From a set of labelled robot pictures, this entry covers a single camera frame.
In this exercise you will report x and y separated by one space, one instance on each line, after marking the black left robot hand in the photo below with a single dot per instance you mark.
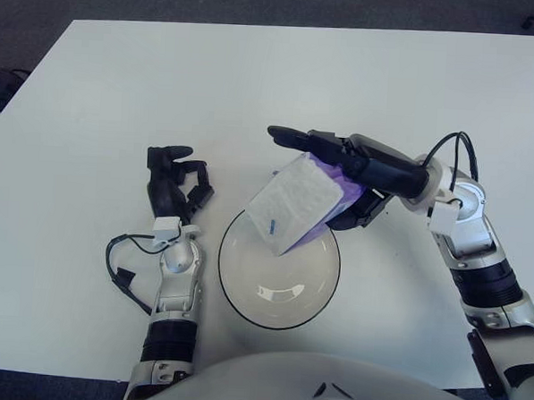
164 194

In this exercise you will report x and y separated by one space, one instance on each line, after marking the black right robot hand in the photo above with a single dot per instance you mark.
393 175

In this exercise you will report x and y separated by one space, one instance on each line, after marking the purple tissue paper pack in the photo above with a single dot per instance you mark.
294 201

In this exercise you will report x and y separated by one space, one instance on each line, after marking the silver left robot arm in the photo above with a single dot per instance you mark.
177 294

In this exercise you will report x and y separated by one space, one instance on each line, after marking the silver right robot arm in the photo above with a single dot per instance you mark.
475 247

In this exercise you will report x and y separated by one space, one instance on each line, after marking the white plate black rim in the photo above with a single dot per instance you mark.
281 272

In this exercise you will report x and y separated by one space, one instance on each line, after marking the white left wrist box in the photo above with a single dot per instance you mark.
167 226

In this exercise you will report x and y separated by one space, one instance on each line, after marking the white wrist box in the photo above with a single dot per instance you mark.
167 226
443 218

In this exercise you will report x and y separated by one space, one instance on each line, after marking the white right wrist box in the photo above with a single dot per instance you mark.
443 218

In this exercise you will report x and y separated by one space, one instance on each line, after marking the black bag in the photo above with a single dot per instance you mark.
0 80

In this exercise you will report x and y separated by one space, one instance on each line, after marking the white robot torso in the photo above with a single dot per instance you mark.
284 384

